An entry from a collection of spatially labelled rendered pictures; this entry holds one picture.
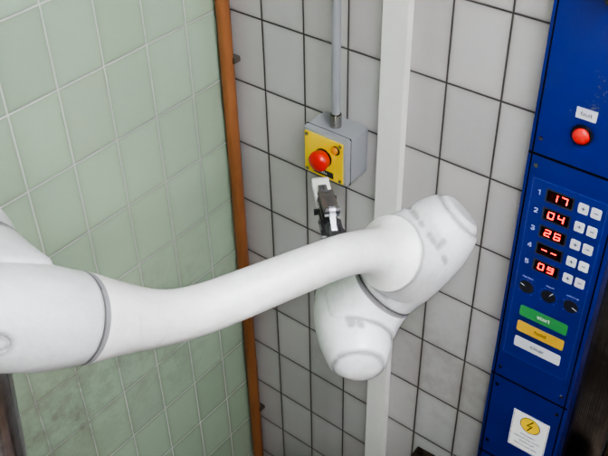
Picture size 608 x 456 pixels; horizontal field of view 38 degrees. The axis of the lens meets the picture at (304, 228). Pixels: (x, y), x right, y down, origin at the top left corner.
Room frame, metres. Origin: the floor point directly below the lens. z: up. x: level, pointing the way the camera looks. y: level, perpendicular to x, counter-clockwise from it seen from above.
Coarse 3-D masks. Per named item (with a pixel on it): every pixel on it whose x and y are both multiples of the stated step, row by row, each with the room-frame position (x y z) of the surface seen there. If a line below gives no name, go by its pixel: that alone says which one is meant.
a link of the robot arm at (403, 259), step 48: (336, 240) 0.84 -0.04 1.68; (384, 240) 0.86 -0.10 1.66; (432, 240) 0.88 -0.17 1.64; (144, 288) 0.72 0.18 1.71; (192, 288) 0.75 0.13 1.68; (240, 288) 0.76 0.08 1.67; (288, 288) 0.77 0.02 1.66; (384, 288) 0.85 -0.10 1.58; (432, 288) 0.87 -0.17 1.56; (144, 336) 0.67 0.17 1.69; (192, 336) 0.71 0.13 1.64
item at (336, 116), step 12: (336, 0) 1.36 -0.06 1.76; (336, 12) 1.36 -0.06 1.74; (336, 24) 1.36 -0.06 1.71; (336, 36) 1.36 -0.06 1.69; (336, 48) 1.36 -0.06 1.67; (336, 60) 1.36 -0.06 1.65; (336, 72) 1.36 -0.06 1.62; (336, 84) 1.36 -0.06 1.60; (336, 96) 1.36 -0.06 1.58; (336, 108) 1.36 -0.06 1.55; (336, 120) 1.36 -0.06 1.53
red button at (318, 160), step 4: (312, 152) 1.34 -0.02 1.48; (316, 152) 1.33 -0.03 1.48; (320, 152) 1.33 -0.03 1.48; (324, 152) 1.33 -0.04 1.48; (312, 156) 1.33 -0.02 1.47; (316, 156) 1.32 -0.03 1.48; (320, 156) 1.32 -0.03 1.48; (324, 156) 1.32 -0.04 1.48; (312, 160) 1.33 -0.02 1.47; (316, 160) 1.32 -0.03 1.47; (320, 160) 1.32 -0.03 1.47; (324, 160) 1.32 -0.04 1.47; (328, 160) 1.33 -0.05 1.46; (312, 164) 1.32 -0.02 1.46; (316, 164) 1.32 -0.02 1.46; (320, 164) 1.32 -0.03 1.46; (324, 164) 1.32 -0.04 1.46; (328, 164) 1.32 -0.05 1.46; (316, 168) 1.32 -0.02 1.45; (320, 168) 1.32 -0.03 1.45; (324, 168) 1.32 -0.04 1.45
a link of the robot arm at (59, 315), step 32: (0, 224) 0.70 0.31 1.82; (0, 256) 0.65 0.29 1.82; (32, 256) 0.67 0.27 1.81; (0, 288) 0.60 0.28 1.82; (32, 288) 0.62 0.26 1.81; (64, 288) 0.64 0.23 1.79; (96, 288) 0.66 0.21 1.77; (0, 320) 0.58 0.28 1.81; (32, 320) 0.59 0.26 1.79; (64, 320) 0.61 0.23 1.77; (96, 320) 0.63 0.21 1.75; (0, 352) 0.57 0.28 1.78; (32, 352) 0.58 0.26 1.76; (64, 352) 0.60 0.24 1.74
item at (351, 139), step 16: (304, 128) 1.37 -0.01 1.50; (320, 128) 1.36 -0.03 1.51; (336, 128) 1.36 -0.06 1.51; (352, 128) 1.36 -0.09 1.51; (304, 144) 1.38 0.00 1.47; (320, 144) 1.35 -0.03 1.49; (336, 144) 1.32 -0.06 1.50; (352, 144) 1.33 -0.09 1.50; (336, 160) 1.32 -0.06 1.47; (352, 160) 1.33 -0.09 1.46; (336, 176) 1.32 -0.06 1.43; (352, 176) 1.33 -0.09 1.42
